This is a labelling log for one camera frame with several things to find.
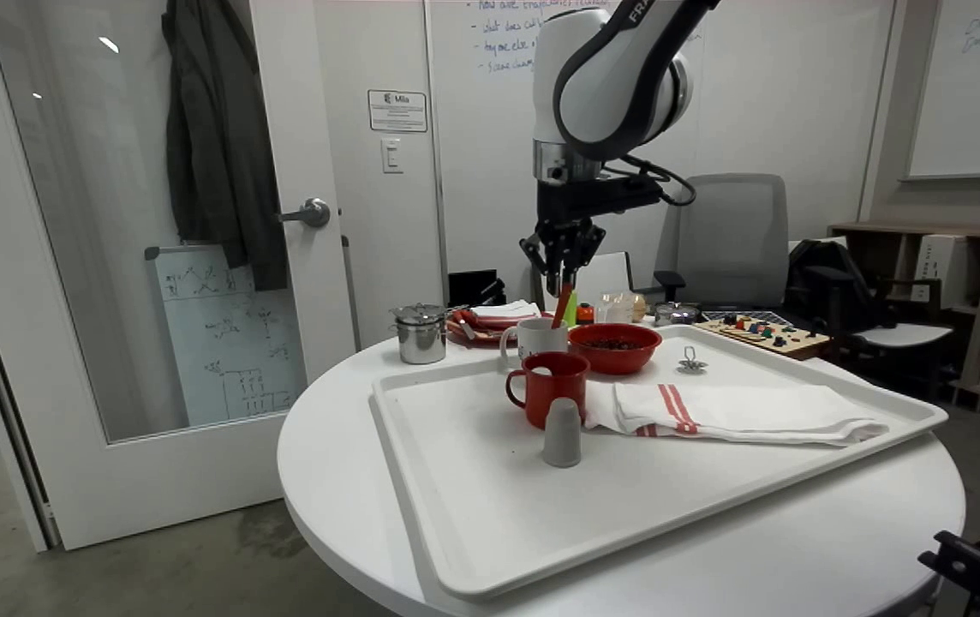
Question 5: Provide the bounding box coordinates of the white door with glass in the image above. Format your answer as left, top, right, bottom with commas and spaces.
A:
0, 0, 358, 556

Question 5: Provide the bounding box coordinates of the red mug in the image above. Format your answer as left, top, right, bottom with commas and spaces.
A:
503, 351, 591, 433

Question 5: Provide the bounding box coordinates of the white light switch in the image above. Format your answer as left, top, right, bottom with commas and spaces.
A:
380, 135, 406, 178

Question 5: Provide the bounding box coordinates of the wooden shelf unit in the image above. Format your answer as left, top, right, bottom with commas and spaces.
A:
828, 220, 980, 416

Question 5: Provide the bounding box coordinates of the wall sign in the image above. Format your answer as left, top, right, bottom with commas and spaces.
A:
364, 86, 431, 137

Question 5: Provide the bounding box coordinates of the white napkin with red edge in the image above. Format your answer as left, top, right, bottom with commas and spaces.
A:
468, 298, 546, 326

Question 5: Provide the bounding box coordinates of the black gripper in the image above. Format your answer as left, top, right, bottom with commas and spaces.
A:
516, 175, 606, 298

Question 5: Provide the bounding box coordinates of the red spoon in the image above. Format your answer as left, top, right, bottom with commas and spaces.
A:
549, 279, 575, 334

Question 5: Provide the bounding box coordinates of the small leaning whiteboard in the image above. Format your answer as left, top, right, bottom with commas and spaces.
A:
144, 242, 313, 433

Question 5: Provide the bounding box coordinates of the red bowl of coffee beans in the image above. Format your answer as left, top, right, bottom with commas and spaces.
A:
566, 322, 664, 382

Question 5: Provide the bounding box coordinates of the large white tray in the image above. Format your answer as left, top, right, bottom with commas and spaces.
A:
366, 322, 952, 605

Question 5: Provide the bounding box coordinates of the white mug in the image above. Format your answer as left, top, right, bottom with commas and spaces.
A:
495, 314, 572, 374

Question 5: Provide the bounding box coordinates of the wooden busy board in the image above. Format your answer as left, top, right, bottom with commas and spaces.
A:
703, 311, 833, 361

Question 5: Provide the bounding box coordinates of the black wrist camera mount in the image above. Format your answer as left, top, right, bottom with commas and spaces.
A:
533, 152, 700, 220

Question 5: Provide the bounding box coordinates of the dark hanging jacket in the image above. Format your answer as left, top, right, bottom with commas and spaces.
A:
162, 0, 295, 294

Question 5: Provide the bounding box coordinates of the clear measuring cup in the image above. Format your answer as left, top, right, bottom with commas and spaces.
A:
600, 292, 653, 328

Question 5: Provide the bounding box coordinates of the silver door handle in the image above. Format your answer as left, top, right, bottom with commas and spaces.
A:
278, 194, 335, 233

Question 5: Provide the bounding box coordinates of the grey office chair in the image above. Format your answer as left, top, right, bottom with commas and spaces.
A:
653, 170, 791, 318

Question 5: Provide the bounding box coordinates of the red plate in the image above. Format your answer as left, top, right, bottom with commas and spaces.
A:
446, 305, 516, 351

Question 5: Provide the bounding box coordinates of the white towel with red stripes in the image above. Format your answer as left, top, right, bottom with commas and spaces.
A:
584, 382, 891, 449

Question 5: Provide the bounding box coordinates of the steel canister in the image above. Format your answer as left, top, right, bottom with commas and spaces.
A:
389, 303, 447, 366

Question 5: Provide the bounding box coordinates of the black backpack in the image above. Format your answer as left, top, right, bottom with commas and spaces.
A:
784, 237, 861, 335

